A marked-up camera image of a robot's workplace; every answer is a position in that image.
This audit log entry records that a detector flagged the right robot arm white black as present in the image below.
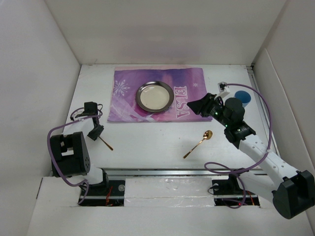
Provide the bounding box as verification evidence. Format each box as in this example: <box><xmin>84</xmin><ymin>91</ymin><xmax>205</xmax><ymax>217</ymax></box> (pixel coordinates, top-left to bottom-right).
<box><xmin>187</xmin><ymin>93</ymin><xmax>315</xmax><ymax>219</ymax></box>

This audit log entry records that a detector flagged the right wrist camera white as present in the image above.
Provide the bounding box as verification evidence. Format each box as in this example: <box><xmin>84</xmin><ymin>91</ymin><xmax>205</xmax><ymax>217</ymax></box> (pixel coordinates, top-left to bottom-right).
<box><xmin>216</xmin><ymin>82</ymin><xmax>230</xmax><ymax>98</ymax></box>

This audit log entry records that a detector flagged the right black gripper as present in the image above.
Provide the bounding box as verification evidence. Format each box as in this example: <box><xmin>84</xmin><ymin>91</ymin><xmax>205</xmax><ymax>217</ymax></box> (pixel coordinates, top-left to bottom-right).
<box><xmin>186</xmin><ymin>93</ymin><xmax>231</xmax><ymax>128</ymax></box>

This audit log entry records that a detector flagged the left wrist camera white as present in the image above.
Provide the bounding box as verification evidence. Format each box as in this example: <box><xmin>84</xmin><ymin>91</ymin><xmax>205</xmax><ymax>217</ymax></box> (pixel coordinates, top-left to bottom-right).
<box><xmin>70</xmin><ymin>108</ymin><xmax>85</xmax><ymax>121</ymax></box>

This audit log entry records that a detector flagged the gold fork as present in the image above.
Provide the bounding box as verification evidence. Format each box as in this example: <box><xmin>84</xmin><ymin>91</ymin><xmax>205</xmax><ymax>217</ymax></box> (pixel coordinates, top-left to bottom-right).
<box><xmin>99</xmin><ymin>136</ymin><xmax>114</xmax><ymax>151</ymax></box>

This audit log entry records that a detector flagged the metal rimmed cream plate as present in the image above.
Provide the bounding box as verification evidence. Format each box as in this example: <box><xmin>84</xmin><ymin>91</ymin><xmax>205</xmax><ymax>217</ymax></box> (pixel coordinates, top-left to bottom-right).
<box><xmin>135</xmin><ymin>81</ymin><xmax>175</xmax><ymax>113</ymax></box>

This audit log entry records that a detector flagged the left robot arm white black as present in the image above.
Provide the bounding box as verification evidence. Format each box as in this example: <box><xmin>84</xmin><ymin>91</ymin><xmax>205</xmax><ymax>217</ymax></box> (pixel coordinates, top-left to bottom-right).
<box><xmin>47</xmin><ymin>102</ymin><xmax>110</xmax><ymax>195</ymax></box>

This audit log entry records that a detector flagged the white foam block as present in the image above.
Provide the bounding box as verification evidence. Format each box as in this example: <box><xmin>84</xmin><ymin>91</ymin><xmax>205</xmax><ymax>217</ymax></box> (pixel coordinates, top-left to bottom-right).
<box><xmin>124</xmin><ymin>177</ymin><xmax>215</xmax><ymax>207</ymax></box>

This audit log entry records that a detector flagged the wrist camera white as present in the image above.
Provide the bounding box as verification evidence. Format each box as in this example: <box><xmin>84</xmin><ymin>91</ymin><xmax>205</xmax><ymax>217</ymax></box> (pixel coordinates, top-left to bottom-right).
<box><xmin>70</xmin><ymin>108</ymin><xmax>85</xmax><ymax>121</ymax></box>
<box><xmin>216</xmin><ymin>82</ymin><xmax>230</xmax><ymax>98</ymax></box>

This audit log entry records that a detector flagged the purple printed cloth placemat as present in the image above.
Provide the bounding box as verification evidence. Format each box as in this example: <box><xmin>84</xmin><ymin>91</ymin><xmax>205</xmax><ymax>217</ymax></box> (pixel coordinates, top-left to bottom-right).
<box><xmin>108</xmin><ymin>65</ymin><xmax>207</xmax><ymax>122</ymax></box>

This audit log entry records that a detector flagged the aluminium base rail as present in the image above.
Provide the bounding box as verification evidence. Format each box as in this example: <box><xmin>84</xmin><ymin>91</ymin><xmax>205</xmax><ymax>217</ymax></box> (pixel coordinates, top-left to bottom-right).
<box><xmin>50</xmin><ymin>65</ymin><xmax>286</xmax><ymax>205</ymax></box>

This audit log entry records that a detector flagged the gold spoon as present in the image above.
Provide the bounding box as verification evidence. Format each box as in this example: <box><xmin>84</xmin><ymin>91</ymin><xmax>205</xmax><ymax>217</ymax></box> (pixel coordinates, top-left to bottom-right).
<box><xmin>183</xmin><ymin>130</ymin><xmax>213</xmax><ymax>159</ymax></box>

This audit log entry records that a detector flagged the blue plastic cup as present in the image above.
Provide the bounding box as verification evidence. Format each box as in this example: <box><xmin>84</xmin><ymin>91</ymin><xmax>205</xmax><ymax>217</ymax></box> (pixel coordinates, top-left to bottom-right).
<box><xmin>234</xmin><ymin>90</ymin><xmax>252</xmax><ymax>108</ymax></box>

